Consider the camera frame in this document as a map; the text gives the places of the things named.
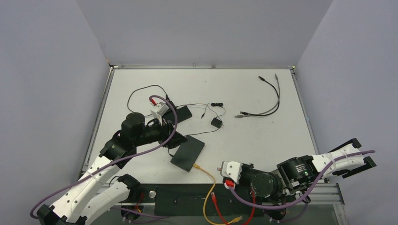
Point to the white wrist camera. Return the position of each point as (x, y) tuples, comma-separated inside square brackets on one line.
[(231, 170), (158, 110)]

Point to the black ribbed power adapter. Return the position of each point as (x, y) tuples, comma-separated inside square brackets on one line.
[(183, 113)]

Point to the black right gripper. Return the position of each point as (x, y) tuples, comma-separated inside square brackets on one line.
[(245, 173)]

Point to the black network switch box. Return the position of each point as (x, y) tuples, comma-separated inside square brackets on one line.
[(187, 153)]

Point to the small black wall plug adapter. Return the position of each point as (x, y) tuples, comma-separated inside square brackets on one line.
[(216, 122)]

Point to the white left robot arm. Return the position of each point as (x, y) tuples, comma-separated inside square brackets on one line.
[(80, 205)]

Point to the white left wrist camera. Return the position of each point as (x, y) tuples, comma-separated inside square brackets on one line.
[(158, 110)]

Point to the aluminium frame rail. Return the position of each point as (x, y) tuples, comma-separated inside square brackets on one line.
[(327, 193)]

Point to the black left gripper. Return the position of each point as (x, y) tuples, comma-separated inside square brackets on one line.
[(176, 139)]

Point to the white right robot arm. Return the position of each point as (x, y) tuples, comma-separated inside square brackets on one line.
[(297, 174)]

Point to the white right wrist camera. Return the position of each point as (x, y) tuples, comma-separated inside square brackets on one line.
[(231, 170)]

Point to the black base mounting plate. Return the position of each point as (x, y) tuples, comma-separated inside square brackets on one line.
[(186, 199)]

